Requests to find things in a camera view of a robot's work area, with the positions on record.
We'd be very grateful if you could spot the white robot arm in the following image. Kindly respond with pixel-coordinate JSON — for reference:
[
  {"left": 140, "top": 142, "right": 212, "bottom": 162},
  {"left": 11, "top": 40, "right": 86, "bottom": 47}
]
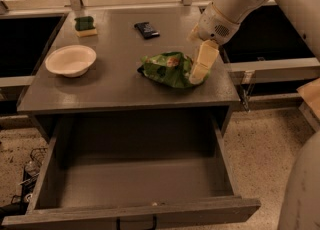
[{"left": 190, "top": 0, "right": 320, "bottom": 230}]

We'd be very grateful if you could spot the grey cabinet with top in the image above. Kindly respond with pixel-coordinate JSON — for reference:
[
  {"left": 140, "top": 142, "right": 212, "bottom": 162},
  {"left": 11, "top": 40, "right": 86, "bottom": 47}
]
[{"left": 16, "top": 5, "right": 241, "bottom": 142}]

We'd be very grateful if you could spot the green yellow sponge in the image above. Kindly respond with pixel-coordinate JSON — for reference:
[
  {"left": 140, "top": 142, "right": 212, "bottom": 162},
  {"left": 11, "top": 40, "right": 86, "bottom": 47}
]
[{"left": 74, "top": 16, "right": 97, "bottom": 37}]

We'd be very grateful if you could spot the black drawer handle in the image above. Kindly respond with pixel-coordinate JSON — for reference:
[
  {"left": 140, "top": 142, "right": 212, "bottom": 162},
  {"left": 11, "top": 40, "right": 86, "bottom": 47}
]
[{"left": 116, "top": 215, "right": 158, "bottom": 230}]

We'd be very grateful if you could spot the green rice chip bag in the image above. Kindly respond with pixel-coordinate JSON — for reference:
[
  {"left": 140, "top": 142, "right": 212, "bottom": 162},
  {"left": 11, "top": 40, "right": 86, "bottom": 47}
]
[{"left": 137, "top": 52, "right": 210, "bottom": 89}]

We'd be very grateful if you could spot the white paper bowl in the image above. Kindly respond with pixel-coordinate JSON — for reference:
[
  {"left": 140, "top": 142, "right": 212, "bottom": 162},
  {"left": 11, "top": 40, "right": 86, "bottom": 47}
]
[{"left": 45, "top": 45, "right": 97, "bottom": 78}]

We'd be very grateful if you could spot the open grey top drawer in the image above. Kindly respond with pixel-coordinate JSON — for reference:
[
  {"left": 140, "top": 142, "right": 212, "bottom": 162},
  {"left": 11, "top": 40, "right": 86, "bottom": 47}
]
[{"left": 3, "top": 111, "right": 261, "bottom": 230}]

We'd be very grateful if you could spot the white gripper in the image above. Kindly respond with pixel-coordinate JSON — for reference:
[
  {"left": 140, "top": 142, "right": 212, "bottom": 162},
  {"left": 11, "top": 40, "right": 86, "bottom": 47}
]
[{"left": 187, "top": 3, "right": 240, "bottom": 85}]

